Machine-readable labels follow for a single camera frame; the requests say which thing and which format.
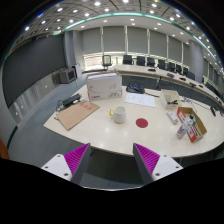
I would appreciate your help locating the black power adapter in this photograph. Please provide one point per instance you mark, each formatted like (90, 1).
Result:
(71, 99)

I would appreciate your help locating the grey box monitor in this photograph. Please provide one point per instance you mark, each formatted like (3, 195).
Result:
(67, 76)

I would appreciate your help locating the white printed paper sheet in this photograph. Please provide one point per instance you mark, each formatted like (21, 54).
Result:
(140, 99)

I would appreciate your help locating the open brown box red edge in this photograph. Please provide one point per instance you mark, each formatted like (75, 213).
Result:
(197, 128)

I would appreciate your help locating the brown paper envelope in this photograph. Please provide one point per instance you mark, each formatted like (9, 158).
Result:
(77, 114)

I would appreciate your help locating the row of black office chairs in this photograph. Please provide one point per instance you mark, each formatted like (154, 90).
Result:
(156, 62)

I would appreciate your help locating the black pouch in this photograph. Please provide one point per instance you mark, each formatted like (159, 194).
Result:
(135, 88)

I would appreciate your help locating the small open white box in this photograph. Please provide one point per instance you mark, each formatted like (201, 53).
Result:
(170, 98)

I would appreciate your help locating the flat round red coaster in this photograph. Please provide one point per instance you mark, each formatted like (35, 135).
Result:
(142, 123)

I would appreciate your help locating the white remote control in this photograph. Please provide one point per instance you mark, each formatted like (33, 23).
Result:
(172, 117)

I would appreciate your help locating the large white cardboard box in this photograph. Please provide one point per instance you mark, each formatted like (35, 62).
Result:
(104, 87)

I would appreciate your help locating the group of ceiling lights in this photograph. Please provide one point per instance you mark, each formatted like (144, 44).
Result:
(97, 4)

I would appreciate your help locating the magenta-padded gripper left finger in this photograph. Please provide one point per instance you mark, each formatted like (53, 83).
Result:
(77, 159)

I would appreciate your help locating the long curved conference desk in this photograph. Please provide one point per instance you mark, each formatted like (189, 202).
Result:
(156, 75)

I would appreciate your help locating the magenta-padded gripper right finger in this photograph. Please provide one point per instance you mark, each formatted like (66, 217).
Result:
(146, 159)

